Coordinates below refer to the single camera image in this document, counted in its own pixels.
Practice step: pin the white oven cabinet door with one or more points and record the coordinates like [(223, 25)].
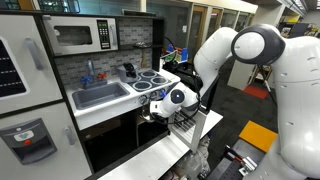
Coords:
[(187, 127)]

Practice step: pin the stainless steel pot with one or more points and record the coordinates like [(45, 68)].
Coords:
[(145, 115)]

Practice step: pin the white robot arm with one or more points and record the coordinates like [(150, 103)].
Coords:
[(295, 64)]

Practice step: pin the grey stove knob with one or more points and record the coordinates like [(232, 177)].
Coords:
[(143, 99)]

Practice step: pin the wooden slotted spatula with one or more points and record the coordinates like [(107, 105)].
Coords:
[(144, 63)]

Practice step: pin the grey toy sink faucet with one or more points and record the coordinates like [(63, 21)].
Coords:
[(92, 80)]

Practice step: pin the clear plastic bag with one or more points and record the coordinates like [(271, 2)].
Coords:
[(194, 165)]

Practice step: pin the toy microwave oven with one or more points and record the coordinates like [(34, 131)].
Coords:
[(71, 35)]

